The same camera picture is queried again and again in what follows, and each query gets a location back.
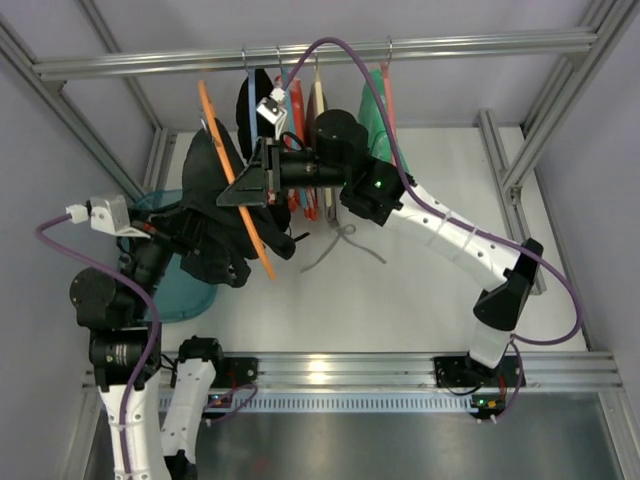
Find black trousers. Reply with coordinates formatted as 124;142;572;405
181;129;296;288

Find orange clothes hanger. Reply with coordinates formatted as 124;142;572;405
198;80;276;280

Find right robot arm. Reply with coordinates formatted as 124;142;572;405
217;109;543;390

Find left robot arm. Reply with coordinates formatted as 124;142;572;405
69;209;224;479

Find black garment on blue hanger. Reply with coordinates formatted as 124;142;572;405
235;68;275;161

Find light blue clothes hanger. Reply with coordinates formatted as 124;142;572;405
242;48;259;147

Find pink clothes hanger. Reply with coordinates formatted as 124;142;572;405
371;38;398;166

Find red patterned garment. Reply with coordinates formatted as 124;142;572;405
285;78;319;222

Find teal plastic bin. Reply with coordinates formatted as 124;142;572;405
117;190;217;323

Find green garment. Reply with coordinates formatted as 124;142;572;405
358;83;383;161

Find grey brown garment with drawstring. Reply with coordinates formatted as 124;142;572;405
300;86;387;274

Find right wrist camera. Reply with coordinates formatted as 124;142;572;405
256;87;288;140

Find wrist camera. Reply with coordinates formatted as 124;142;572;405
65;195;150;238
256;87;288;140

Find left aluminium frame post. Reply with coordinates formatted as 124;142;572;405
1;1;160;201

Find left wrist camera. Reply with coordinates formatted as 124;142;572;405
65;195;150;238

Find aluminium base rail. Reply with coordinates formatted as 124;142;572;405
81;350;623;392

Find slotted cable duct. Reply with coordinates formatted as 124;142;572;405
99;390;506;416

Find aluminium hanging rail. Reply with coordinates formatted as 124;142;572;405
33;27;598;81

